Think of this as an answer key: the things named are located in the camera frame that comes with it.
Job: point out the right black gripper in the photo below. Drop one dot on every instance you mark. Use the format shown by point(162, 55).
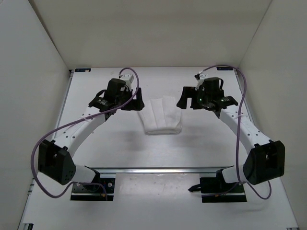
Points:
point(189, 92)

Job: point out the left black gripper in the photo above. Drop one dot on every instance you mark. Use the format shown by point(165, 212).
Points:
point(137, 103)

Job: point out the white pleated skirt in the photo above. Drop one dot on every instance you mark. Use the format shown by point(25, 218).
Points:
point(161, 116)

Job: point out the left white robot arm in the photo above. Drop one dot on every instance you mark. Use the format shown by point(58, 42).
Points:
point(55, 156)

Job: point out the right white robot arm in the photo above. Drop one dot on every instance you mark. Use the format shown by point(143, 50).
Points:
point(266, 158)

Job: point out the right blue corner label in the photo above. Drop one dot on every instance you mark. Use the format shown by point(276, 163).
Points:
point(224, 68)

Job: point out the blue corner label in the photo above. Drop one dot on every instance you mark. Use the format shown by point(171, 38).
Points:
point(82, 70)
point(224, 68)

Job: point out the left blue corner label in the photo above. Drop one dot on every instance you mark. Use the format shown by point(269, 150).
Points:
point(82, 70)

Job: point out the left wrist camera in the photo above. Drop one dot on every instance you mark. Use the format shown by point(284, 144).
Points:
point(128, 78)

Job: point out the aluminium front rail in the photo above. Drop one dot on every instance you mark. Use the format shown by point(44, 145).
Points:
point(157, 170)

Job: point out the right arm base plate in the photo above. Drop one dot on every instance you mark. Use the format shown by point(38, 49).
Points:
point(214, 189)

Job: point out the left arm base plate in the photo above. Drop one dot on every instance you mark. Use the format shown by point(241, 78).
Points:
point(94, 192)

